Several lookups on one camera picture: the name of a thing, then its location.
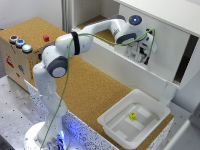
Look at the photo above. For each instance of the pink block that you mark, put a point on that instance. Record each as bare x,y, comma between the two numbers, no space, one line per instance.
46,38

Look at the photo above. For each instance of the white sliding door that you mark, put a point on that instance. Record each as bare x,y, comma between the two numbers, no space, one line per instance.
166,46

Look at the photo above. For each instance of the white plastic box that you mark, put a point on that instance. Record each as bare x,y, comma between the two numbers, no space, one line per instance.
133,128

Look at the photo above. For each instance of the wooden drawer box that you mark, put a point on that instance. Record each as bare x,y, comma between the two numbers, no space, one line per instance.
31,30

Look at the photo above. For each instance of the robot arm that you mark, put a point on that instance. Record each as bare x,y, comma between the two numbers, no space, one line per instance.
50,86

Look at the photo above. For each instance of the green button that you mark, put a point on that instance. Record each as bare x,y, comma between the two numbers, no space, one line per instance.
27,48

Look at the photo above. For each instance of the white cabinet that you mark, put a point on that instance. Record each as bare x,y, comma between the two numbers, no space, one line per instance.
173,13

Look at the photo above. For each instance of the blue button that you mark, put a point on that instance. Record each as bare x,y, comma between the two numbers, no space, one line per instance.
20,42

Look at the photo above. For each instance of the yellow block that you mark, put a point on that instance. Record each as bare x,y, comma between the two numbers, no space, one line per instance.
132,116

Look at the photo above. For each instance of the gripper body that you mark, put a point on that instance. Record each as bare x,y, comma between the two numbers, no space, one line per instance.
134,51

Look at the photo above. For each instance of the red button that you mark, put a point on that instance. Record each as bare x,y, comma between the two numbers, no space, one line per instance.
13,39

